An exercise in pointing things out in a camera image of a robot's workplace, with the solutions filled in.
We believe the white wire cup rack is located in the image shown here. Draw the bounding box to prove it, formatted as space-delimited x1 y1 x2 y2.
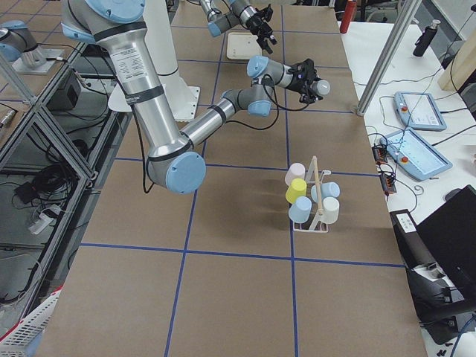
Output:
291 155 332 234

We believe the black computer monitor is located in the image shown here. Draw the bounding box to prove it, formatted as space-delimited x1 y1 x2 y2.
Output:
416 185 475 298

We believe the light blue plastic cup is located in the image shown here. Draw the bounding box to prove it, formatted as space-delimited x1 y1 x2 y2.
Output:
288 196 312 224

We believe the aluminium frame post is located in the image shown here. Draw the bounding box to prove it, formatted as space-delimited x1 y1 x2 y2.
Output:
356 0 422 117

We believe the cream plastic cup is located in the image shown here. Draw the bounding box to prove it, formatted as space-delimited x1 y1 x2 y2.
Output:
321 196 340 225

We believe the yellow plastic cup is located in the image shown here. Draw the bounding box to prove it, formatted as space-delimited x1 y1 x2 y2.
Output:
285 178 307 204

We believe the pink plastic cup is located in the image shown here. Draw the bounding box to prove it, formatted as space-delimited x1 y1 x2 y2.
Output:
285 162 306 186

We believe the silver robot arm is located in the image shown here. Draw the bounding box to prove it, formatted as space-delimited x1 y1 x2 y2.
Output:
62 1 330 194
189 0 277 54

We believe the red cylinder bottle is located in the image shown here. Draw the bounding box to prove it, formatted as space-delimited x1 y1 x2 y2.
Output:
339 0 357 34

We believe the near blue teach pendant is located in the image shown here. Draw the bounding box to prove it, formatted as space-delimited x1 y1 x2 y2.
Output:
380 128 452 181

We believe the blue teach pendant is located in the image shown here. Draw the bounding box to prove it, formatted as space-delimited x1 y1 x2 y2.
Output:
393 91 447 132
380 128 452 181

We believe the far blue teach pendant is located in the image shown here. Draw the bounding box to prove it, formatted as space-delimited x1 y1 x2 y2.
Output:
393 91 447 132

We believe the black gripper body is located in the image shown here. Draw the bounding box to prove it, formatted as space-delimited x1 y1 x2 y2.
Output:
288 59 319 94
247 13 271 37

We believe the cream plastic tray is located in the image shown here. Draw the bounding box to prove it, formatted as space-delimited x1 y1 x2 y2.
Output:
226 32 263 60

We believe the grey plastic cup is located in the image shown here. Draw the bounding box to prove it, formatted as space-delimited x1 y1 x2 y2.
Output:
310 79 331 97

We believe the black water bottle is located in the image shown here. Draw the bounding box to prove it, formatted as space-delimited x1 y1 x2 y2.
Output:
413 19 441 57

